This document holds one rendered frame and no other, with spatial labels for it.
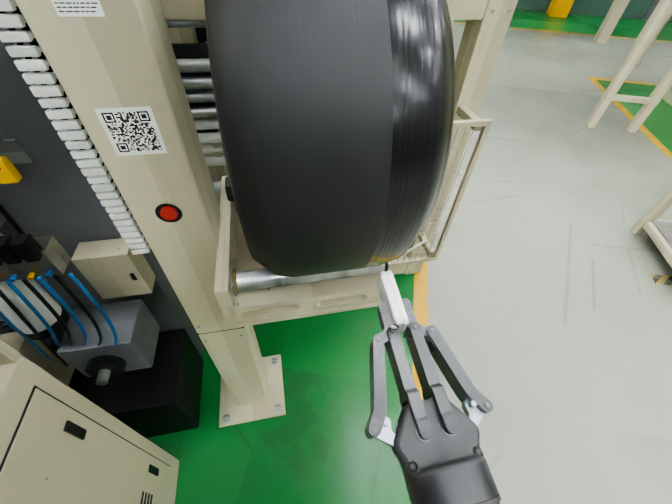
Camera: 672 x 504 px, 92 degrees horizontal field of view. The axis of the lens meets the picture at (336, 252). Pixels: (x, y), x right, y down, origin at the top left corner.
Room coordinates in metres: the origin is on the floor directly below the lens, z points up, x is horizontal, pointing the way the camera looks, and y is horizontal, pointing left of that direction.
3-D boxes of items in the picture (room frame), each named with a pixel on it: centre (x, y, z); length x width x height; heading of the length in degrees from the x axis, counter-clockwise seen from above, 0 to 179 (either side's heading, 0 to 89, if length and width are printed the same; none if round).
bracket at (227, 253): (0.56, 0.26, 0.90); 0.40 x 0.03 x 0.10; 14
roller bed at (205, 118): (0.92, 0.39, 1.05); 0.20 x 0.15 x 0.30; 104
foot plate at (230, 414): (0.52, 0.33, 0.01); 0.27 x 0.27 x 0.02; 14
